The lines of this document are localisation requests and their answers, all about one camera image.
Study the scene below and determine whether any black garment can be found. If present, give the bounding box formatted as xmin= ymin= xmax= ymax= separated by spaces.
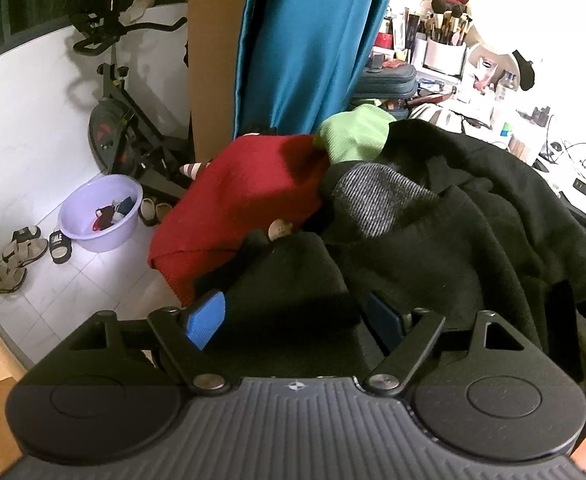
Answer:
xmin=199 ymin=120 xmax=586 ymax=387

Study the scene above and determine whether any dark blue zipper case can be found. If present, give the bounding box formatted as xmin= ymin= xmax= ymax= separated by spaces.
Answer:
xmin=349 ymin=64 xmax=418 ymax=108

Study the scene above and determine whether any lavender plastic basin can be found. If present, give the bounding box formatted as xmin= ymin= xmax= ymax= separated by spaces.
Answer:
xmin=58 ymin=174 xmax=143 ymax=252

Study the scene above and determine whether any red knit sweater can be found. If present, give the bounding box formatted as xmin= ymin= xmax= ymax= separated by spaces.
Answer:
xmin=148 ymin=134 xmax=330 ymax=306

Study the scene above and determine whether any black slide slipper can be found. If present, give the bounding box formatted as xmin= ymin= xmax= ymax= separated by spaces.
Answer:
xmin=49 ymin=230 xmax=72 ymax=264

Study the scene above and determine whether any green knit garment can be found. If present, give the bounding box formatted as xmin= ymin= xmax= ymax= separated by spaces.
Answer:
xmin=314 ymin=104 xmax=396 ymax=165

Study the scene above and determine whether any black exercise bike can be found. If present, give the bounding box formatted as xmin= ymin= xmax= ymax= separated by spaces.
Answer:
xmin=70 ymin=11 xmax=190 ymax=200

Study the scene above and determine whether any brown sandal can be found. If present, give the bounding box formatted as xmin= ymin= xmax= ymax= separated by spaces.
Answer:
xmin=0 ymin=238 xmax=48 ymax=295

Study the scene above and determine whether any white brush holder box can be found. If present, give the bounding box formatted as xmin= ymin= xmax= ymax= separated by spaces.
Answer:
xmin=423 ymin=38 xmax=467 ymax=77

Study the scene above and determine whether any teal blue curtain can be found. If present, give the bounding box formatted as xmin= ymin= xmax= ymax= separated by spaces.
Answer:
xmin=233 ymin=0 xmax=389 ymax=136

